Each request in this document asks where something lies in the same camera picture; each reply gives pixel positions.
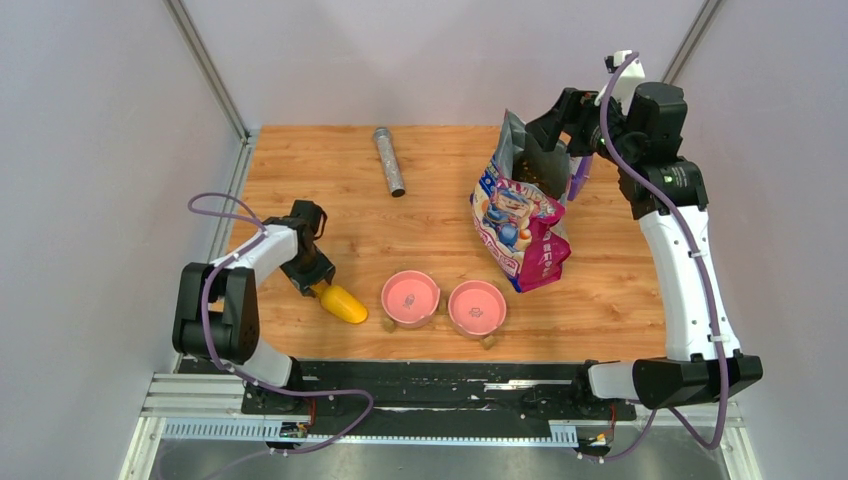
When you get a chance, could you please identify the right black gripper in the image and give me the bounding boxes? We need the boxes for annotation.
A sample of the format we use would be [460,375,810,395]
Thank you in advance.
[526,87,640,167]

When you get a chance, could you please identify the yellow plastic scoop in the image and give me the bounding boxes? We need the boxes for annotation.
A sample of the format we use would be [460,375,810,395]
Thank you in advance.
[312,282,369,325]

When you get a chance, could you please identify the pink blue pet food bag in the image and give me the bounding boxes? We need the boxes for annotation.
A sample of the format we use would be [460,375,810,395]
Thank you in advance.
[469,110,572,293]

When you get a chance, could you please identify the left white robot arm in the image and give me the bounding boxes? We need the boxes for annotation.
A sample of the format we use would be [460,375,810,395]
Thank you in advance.
[172,200,335,413]

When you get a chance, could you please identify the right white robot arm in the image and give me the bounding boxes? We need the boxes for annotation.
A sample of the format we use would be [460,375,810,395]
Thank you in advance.
[528,82,763,418]

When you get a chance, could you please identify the left pink pet bowl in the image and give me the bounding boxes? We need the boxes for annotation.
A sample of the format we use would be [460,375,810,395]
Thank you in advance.
[380,270,442,333]

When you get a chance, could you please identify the pink pet bowl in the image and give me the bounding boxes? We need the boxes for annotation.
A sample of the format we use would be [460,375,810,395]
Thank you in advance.
[380,270,442,333]
[447,280,507,350]

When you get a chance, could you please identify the right pink pet bowl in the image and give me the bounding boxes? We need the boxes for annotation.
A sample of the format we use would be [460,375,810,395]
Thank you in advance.
[447,280,507,350]

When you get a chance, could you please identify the purple box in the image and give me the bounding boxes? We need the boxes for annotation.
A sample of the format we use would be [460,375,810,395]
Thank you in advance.
[566,155,593,201]

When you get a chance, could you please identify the grey metal cylinder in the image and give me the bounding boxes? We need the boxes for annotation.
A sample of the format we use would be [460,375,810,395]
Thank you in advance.
[373,127,406,198]

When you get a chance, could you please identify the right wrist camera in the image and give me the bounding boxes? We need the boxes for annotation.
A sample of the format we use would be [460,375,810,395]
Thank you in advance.
[594,50,645,115]

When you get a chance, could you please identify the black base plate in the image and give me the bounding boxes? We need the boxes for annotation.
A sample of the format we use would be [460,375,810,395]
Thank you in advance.
[219,360,636,439]

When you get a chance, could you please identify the aluminium rail frame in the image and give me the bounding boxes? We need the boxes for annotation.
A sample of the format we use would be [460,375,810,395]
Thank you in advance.
[119,374,743,480]

